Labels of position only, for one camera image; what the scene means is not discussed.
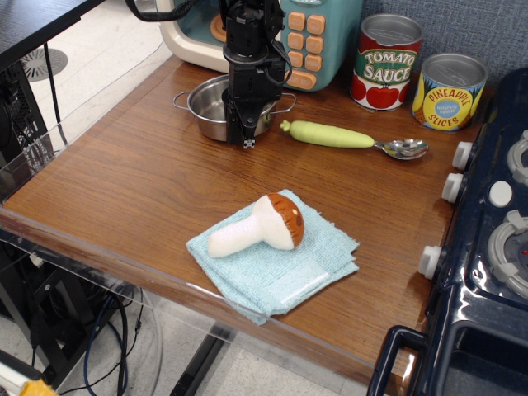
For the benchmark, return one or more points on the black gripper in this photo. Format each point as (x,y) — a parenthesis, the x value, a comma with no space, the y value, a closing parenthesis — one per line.
(257,65)

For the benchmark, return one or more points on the stainless steel pot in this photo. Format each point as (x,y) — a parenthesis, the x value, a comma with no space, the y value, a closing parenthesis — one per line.
(206,104)

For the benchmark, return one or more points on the toy microwave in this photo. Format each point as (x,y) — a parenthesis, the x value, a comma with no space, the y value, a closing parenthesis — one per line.
(317,36)

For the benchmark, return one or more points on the plush toy mushroom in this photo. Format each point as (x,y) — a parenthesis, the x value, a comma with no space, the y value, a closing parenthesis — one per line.
(274,220)

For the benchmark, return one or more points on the light blue folded cloth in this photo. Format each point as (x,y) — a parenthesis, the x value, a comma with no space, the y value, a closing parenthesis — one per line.
(261,281)

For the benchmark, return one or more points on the tomato sauce can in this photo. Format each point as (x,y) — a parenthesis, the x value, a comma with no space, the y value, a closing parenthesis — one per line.
(385,59)

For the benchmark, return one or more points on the pineapple slices can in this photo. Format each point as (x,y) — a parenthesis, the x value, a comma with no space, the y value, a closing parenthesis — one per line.
(449,90)

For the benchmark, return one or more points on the black desk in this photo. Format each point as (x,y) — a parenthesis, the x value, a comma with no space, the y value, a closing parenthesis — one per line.
(26,25)

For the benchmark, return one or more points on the black table leg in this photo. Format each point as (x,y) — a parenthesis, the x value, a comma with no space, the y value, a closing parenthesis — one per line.
(199,365)

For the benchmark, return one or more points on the dark blue toy stove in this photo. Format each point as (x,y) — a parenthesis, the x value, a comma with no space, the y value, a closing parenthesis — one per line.
(475,342)

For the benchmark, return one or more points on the spoon with green handle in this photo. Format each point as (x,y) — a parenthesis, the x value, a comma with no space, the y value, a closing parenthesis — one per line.
(336,137)

